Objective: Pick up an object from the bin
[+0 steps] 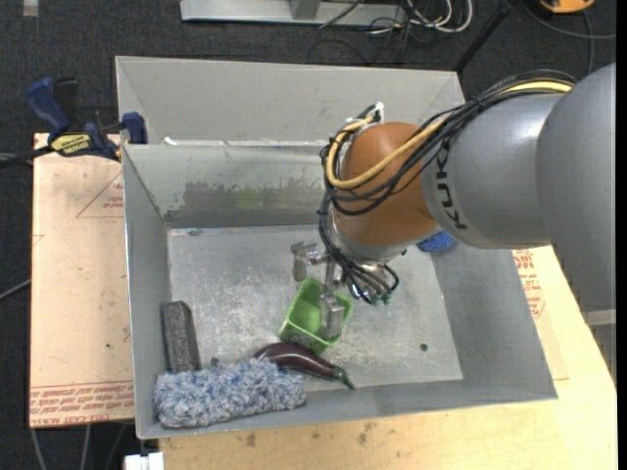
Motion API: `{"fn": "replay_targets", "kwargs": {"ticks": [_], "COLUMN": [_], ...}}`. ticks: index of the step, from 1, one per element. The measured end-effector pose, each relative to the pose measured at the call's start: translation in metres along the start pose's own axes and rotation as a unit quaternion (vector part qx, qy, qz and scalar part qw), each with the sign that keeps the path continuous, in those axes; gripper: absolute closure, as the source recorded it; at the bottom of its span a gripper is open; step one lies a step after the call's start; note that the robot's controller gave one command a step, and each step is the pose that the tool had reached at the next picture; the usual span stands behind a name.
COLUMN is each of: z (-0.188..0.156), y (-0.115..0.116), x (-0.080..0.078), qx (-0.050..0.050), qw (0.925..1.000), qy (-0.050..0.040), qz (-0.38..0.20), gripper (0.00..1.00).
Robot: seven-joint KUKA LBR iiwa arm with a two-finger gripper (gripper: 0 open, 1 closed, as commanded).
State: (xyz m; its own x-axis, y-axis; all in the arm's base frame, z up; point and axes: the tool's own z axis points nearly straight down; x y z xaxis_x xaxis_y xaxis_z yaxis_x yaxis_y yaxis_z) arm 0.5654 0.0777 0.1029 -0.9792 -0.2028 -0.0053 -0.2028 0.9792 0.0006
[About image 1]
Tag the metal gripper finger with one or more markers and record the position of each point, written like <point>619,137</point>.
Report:
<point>333,317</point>
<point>303,251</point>

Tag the green plastic cup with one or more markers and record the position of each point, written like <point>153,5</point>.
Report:
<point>303,314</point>

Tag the purple toy eggplant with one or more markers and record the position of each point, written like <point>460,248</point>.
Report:
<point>299,358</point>

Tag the grey metal bin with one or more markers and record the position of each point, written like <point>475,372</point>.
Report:
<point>235,282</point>

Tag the blue sponge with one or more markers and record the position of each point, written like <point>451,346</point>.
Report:
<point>437,243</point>

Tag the blue and white fluffy cloth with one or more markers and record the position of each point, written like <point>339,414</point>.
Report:
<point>225,392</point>

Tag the dark grey flat block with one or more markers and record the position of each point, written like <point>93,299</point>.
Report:
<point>180,336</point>

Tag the brown cardboard board red print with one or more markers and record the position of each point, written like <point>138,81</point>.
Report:
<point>78,272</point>

